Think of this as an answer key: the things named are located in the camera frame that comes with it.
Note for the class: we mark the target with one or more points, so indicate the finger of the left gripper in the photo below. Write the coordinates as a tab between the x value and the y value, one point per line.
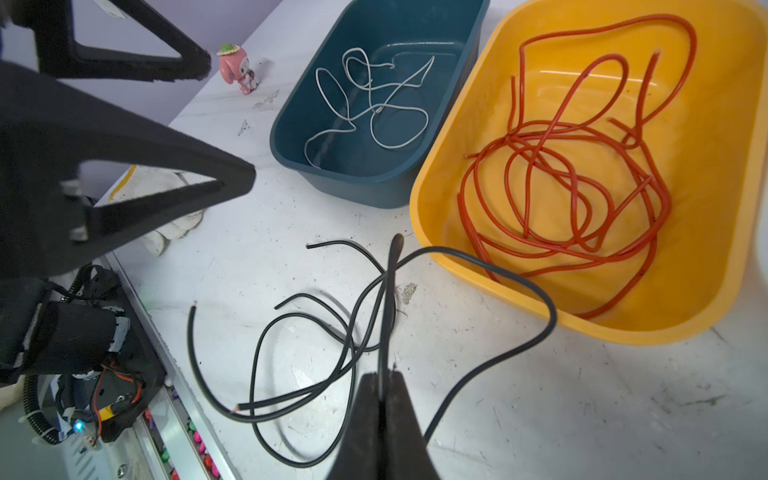
90	180
123	40

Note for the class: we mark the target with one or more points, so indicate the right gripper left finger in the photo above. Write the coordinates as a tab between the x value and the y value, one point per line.
359	449

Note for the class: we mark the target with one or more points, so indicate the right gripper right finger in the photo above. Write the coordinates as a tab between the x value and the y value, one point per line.
405	453

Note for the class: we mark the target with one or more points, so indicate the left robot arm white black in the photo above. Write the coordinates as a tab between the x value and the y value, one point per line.
49	330

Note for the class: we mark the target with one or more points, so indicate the white work glove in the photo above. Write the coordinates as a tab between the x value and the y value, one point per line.
140	182

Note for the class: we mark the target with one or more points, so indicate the small pink green ball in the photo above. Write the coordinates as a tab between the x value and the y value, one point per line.
235	68

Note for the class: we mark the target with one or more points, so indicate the dark teal plastic bin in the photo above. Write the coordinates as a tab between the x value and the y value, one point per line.
365	112

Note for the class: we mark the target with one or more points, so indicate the yellow plastic bin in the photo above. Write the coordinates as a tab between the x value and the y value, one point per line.
612	153

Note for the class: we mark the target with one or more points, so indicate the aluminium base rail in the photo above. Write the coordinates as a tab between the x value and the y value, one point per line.
175	406

